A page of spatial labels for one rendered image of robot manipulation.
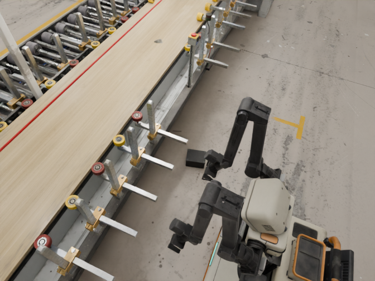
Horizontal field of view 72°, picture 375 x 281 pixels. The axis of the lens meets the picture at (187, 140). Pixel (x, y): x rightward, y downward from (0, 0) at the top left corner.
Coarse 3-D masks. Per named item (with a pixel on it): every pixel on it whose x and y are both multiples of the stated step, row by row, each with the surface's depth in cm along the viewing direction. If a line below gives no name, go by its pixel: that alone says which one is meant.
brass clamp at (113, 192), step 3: (120, 177) 170; (126, 177) 170; (120, 180) 169; (123, 180) 169; (126, 180) 172; (120, 183) 167; (120, 186) 166; (111, 189) 165; (114, 189) 165; (120, 189) 167; (111, 192) 164; (114, 192) 164; (117, 192) 165; (114, 195) 165
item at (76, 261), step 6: (54, 246) 143; (60, 252) 141; (66, 252) 142; (78, 258) 140; (78, 264) 138; (84, 264) 138; (90, 264) 139; (90, 270) 137; (96, 270) 137; (102, 270) 137; (102, 276) 136; (108, 276) 136
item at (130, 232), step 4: (92, 212) 154; (100, 216) 153; (104, 216) 153; (100, 220) 152; (104, 220) 152; (108, 220) 152; (112, 220) 152; (108, 224) 151; (112, 224) 151; (116, 224) 151; (120, 224) 151; (116, 228) 151; (120, 228) 150; (124, 228) 150; (128, 228) 150; (124, 232) 151; (128, 232) 148; (132, 232) 148; (136, 232) 149
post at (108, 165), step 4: (108, 160) 143; (104, 164) 141; (108, 164) 141; (112, 164) 145; (108, 168) 143; (112, 168) 147; (108, 172) 148; (112, 172) 148; (108, 176) 152; (112, 176) 150; (116, 176) 156; (112, 180) 155; (116, 180) 158; (112, 184) 160; (116, 184) 160; (116, 188) 163; (120, 192) 171; (120, 196) 174
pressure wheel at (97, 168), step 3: (99, 162) 167; (93, 165) 165; (96, 165) 166; (99, 165) 166; (102, 165) 166; (93, 168) 164; (96, 168) 165; (99, 168) 165; (102, 168) 164; (93, 171) 163; (96, 171) 163; (99, 171) 163; (102, 171) 164; (96, 174) 164; (99, 174) 164
